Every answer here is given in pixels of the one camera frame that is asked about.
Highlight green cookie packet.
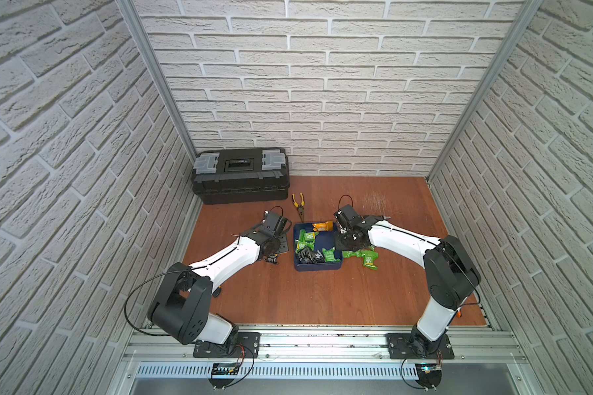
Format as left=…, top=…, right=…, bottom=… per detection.
left=361, top=250, right=379, bottom=270
left=342, top=250, right=363, bottom=259
left=295, top=229, right=318, bottom=253

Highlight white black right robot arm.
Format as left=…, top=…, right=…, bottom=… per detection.
left=336, top=215, right=481, bottom=358

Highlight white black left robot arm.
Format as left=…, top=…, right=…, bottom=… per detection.
left=148, top=211, right=292, bottom=354

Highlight dark blue storage box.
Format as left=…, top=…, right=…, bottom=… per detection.
left=293, top=223, right=343, bottom=272

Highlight orange cookie packet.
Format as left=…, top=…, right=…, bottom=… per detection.
left=312, top=221, right=334, bottom=232

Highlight green cookie packet front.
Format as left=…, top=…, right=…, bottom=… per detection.
left=295, top=229, right=318, bottom=253

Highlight black toolbox grey latches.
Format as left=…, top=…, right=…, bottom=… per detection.
left=191, top=147, right=290, bottom=205

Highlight yellow handled needle-nose pliers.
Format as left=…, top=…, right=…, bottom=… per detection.
left=292, top=193, right=305, bottom=222

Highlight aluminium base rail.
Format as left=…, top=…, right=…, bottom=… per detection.
left=108, top=324, right=542, bottom=394

